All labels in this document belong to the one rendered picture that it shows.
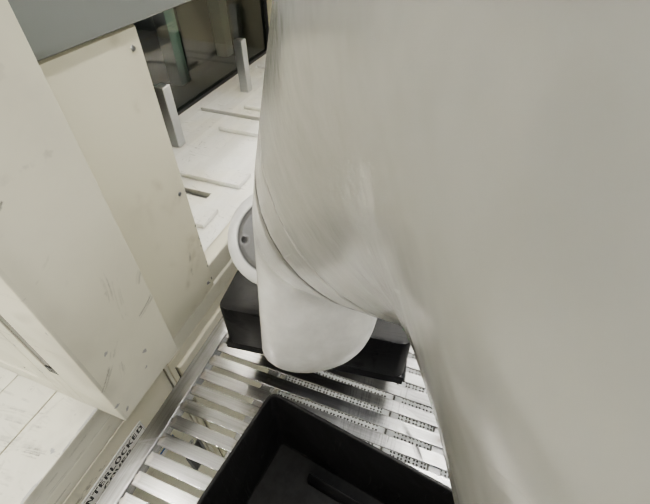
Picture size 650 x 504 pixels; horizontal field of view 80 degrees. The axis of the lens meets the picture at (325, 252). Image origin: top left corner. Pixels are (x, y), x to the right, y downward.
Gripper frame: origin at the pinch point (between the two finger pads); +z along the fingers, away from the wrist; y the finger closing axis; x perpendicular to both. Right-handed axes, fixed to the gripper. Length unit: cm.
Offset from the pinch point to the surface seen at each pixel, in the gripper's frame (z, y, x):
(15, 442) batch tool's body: -17, 35, 32
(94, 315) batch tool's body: -23.3, 21.4, 11.6
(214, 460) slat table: -5.0, 11.7, 34.8
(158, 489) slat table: -8.9, 18.0, 38.7
